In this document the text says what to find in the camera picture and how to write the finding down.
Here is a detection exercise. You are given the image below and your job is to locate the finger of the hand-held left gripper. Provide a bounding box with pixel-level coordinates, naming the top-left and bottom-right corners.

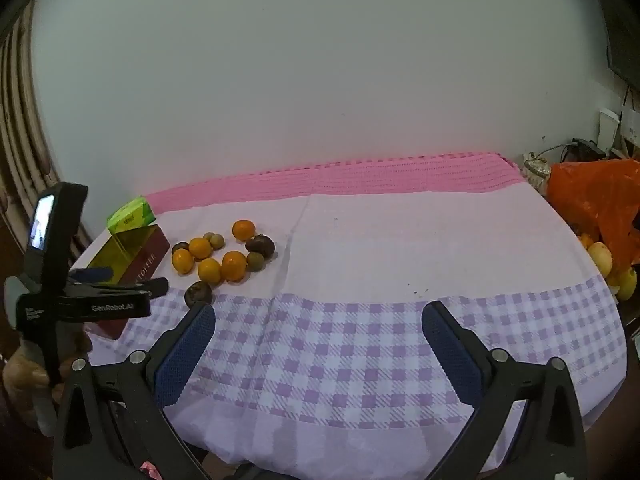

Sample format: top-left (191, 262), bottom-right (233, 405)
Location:
top-left (68, 266), bottom-right (115, 285)
top-left (75, 277), bottom-right (170, 298)

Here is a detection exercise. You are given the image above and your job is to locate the pink knitted mat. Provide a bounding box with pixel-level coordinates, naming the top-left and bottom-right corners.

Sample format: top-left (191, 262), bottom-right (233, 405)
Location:
top-left (142, 151), bottom-right (531, 213)

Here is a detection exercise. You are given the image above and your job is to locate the black device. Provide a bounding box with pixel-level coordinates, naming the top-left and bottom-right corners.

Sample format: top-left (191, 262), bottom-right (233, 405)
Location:
top-left (571, 137), bottom-right (606, 161)

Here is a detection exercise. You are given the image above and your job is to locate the patterned container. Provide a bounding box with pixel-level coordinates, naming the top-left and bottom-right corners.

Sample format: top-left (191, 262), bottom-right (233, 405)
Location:
top-left (521, 152), bottom-right (552, 193)

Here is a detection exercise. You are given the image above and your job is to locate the person's left hand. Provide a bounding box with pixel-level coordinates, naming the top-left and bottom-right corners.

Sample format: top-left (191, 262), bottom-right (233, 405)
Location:
top-left (2, 342), bottom-right (53, 426)

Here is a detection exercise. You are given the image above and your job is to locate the purple checked tablecloth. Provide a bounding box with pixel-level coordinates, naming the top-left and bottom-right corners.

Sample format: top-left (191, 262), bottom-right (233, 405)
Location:
top-left (70, 180), bottom-right (628, 478)

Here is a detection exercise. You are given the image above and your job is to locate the striped curtain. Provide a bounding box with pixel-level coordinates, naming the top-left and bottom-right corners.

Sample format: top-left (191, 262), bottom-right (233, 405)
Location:
top-left (0, 0), bottom-right (93, 261)

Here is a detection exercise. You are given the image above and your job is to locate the yellow pear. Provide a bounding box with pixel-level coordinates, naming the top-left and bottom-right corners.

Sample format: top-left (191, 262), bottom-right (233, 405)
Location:
top-left (612, 266), bottom-right (638, 302)
top-left (586, 241), bottom-right (615, 278)

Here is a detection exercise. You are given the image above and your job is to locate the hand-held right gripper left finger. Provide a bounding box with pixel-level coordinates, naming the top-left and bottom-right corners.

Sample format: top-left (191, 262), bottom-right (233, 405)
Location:
top-left (52, 302), bottom-right (217, 480)

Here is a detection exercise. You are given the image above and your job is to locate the green tissue pack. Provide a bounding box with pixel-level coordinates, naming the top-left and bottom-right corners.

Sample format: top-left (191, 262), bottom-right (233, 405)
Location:
top-left (106, 199), bottom-right (157, 235)

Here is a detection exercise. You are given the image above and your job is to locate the grey cable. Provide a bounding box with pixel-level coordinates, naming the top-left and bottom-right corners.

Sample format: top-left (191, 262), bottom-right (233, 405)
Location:
top-left (530, 144), bottom-right (576, 161)

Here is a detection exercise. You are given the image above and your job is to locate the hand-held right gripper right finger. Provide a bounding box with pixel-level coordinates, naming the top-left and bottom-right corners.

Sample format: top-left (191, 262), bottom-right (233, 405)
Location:
top-left (421, 301), bottom-right (588, 480)

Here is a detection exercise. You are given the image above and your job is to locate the white box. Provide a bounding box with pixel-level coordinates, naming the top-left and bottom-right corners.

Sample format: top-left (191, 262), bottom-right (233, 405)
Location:
top-left (598, 108), bottom-right (621, 153)

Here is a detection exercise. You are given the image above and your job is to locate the black wall television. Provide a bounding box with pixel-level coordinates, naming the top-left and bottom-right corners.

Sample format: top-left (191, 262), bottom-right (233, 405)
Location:
top-left (597, 0), bottom-right (640, 88)

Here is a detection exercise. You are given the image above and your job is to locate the gold tin box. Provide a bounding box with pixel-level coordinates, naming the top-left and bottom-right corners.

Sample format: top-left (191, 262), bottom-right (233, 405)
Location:
top-left (84, 225), bottom-right (171, 342)

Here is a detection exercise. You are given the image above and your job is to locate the orange plastic bag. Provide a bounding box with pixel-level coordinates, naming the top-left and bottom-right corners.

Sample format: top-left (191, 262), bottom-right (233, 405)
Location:
top-left (546, 159), bottom-right (640, 276)

